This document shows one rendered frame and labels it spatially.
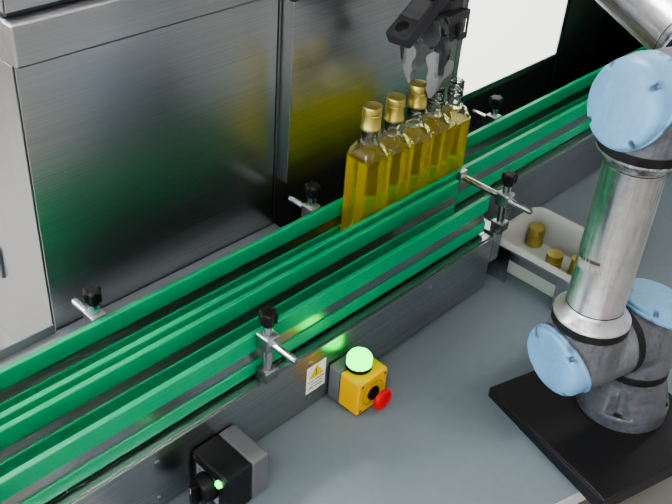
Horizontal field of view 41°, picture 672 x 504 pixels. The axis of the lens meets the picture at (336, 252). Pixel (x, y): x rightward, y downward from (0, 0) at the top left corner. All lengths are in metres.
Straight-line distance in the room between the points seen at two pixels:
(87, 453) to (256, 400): 0.29
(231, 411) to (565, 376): 0.50
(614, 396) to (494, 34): 0.85
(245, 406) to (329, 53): 0.62
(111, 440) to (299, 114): 0.66
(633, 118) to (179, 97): 0.67
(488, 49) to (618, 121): 0.86
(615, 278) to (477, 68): 0.81
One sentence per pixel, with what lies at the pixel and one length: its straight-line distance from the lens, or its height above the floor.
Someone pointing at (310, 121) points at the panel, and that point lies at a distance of 1.61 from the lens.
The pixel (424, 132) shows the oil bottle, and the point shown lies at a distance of 1.63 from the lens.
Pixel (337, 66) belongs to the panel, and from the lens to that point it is 1.61.
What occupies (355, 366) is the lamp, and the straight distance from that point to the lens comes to 1.47.
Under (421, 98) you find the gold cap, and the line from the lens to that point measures 1.59.
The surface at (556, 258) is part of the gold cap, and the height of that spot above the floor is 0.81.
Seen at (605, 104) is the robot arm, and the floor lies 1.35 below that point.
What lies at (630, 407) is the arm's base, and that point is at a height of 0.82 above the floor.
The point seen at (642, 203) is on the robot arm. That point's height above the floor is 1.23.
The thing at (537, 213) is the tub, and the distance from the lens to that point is 1.93.
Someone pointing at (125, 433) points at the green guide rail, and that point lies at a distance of 1.26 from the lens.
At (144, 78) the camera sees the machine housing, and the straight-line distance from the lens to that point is 1.37.
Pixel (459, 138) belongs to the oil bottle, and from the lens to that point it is 1.73.
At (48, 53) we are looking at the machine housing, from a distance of 1.24.
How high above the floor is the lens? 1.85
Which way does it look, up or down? 36 degrees down
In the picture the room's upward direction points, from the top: 5 degrees clockwise
